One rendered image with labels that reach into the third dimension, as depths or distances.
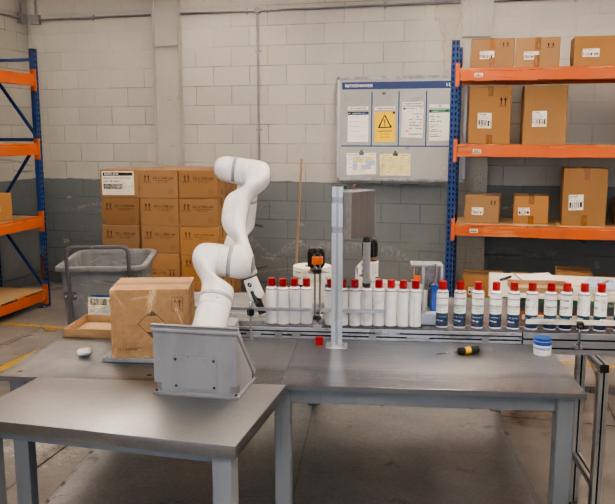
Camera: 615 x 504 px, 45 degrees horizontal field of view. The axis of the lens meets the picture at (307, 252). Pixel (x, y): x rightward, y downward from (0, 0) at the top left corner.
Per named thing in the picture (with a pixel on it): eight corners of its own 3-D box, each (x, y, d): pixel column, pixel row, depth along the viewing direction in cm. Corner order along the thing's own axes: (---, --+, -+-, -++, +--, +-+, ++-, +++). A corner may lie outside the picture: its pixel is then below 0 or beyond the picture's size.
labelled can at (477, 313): (482, 326, 319) (484, 280, 316) (483, 330, 314) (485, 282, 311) (470, 326, 320) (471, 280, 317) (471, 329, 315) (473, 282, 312)
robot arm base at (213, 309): (236, 361, 262) (246, 316, 273) (224, 334, 247) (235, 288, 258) (185, 357, 266) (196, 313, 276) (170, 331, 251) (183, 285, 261)
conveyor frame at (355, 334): (517, 337, 322) (518, 326, 321) (522, 344, 311) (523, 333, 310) (148, 328, 337) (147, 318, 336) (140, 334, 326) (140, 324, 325)
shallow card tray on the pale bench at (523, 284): (565, 286, 444) (565, 280, 443) (573, 294, 421) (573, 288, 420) (506, 284, 449) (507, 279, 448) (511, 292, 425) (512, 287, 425)
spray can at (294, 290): (296, 321, 328) (296, 276, 325) (302, 324, 324) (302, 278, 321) (286, 323, 326) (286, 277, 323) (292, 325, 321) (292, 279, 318)
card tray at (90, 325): (148, 323, 344) (148, 315, 343) (130, 339, 319) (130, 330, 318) (86, 322, 347) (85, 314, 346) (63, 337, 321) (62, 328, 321)
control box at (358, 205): (375, 234, 310) (376, 189, 307) (351, 239, 298) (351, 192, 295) (355, 232, 317) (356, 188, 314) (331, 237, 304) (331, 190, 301)
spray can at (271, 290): (278, 322, 328) (278, 276, 324) (276, 325, 323) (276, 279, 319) (267, 321, 328) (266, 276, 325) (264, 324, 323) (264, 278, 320)
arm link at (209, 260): (231, 294, 262) (243, 240, 275) (179, 287, 263) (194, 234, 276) (232, 311, 272) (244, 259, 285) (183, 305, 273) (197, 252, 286)
